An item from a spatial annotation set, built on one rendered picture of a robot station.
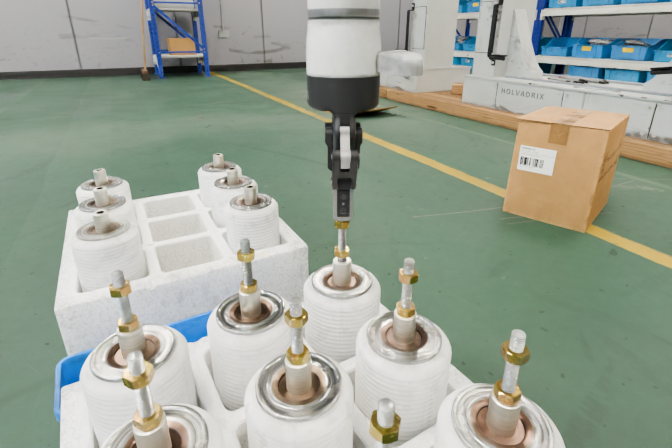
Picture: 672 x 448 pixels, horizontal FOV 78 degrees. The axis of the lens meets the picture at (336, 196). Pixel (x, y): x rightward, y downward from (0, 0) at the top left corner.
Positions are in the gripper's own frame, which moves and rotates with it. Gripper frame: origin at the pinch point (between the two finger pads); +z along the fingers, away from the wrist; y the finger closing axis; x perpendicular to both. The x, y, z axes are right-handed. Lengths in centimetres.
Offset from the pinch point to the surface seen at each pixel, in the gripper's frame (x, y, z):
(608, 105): 135, -154, 15
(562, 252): 60, -50, 36
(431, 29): 81, -297, -19
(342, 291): -0.1, 2.7, 10.3
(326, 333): -2.0, 4.4, 15.0
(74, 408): -27.9, 11.8, 17.7
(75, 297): -38.4, -7.6, 17.7
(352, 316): 1.0, 4.6, 12.5
